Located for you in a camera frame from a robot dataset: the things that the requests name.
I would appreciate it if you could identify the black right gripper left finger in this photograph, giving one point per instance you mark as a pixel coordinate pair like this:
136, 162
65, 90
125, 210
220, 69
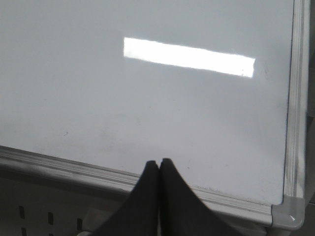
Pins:
138, 215

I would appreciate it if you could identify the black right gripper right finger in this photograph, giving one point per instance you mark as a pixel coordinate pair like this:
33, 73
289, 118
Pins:
182, 213

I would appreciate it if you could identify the white perforated metal panel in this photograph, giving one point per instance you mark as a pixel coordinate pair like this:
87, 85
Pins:
34, 206

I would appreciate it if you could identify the white whiteboard with aluminium frame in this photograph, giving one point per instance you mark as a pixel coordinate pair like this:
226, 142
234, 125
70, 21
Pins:
92, 89

